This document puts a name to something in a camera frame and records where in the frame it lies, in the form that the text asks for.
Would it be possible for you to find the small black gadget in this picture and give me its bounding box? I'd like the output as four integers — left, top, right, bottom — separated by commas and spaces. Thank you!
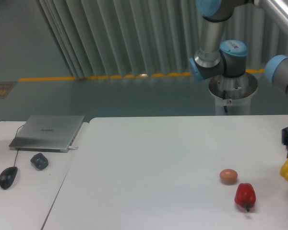
30, 153, 49, 171

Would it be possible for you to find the brown egg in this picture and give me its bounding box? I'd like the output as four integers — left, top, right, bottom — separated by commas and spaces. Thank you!
219, 169, 238, 184

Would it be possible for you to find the silver closed laptop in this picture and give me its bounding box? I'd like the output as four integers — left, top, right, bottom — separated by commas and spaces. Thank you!
9, 115, 84, 152

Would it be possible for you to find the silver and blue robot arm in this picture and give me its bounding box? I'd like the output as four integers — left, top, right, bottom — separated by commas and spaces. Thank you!
189, 0, 288, 96

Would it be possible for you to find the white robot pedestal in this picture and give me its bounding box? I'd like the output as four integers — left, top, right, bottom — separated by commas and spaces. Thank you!
208, 72, 258, 115

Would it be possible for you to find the black computer mouse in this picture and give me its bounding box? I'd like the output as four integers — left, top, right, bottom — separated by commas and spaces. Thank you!
0, 166, 18, 190

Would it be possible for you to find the black mouse cable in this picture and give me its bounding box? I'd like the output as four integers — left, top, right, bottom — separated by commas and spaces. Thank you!
13, 124, 26, 168

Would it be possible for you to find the black pedestal cable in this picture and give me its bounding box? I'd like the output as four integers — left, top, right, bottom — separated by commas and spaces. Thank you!
222, 90, 228, 115

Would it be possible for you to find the grey pleated curtain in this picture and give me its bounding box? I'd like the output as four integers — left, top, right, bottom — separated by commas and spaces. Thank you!
37, 0, 288, 79

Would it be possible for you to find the red bell pepper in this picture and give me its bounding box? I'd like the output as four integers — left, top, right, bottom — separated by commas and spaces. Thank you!
234, 183, 256, 212

